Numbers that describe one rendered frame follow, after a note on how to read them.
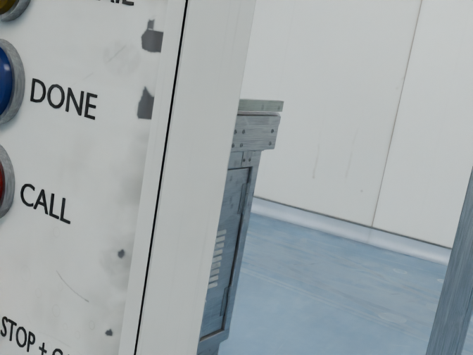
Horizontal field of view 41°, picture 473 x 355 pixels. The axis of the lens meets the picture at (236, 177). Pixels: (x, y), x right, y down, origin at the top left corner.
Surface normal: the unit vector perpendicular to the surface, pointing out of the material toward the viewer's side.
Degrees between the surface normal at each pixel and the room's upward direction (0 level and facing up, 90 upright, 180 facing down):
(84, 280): 90
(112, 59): 90
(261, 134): 90
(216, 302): 90
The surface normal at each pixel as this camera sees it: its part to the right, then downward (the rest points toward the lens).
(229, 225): 0.81, 0.25
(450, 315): -0.54, 0.11
